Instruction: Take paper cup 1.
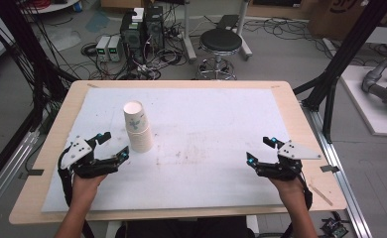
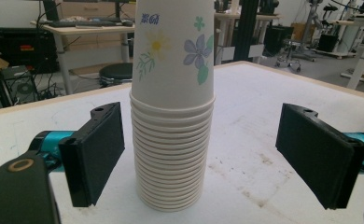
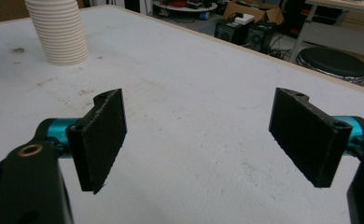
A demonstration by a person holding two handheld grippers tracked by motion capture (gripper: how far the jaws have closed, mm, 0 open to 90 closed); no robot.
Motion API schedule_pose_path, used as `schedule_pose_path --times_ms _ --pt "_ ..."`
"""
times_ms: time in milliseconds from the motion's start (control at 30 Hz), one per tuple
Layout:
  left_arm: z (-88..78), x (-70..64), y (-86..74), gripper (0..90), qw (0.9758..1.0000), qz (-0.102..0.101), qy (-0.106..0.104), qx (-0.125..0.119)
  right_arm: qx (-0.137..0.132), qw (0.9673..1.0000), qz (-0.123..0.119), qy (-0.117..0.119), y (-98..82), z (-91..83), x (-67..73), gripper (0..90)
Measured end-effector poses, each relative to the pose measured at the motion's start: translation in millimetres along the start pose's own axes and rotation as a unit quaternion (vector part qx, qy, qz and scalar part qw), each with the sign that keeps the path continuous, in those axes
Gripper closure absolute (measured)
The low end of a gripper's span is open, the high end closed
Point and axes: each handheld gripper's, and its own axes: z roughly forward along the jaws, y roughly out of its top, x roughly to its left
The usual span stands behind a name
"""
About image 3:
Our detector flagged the open cardboard box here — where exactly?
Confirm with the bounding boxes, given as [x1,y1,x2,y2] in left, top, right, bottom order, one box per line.
[222,0,286,26]

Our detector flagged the black round stool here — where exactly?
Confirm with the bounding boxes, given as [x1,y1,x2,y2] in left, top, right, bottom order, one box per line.
[295,46,364,86]

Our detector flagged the small white box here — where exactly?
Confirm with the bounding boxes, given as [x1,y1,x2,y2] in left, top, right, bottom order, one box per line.
[233,13,256,26]

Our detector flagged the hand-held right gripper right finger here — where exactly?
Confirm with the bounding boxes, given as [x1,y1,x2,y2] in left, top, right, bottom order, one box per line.
[268,87,364,189]

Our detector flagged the stack of ribbed paper cups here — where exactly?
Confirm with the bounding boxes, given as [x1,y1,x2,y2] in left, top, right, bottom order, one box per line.
[24,0,90,66]

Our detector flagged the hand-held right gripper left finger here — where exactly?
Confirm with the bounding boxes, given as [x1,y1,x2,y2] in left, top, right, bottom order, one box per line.
[47,88,128,195]

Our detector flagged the round white table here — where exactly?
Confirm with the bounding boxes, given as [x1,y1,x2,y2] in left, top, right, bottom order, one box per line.
[151,0,218,13]

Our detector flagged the white table mat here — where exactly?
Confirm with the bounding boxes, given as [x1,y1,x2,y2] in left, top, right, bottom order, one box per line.
[0,4,364,224]

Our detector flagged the white metal-legged table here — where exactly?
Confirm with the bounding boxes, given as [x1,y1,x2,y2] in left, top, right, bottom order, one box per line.
[287,0,364,89]

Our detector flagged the black computer tower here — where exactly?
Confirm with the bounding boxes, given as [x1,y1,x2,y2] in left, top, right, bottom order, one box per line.
[214,18,249,47]
[245,21,278,54]

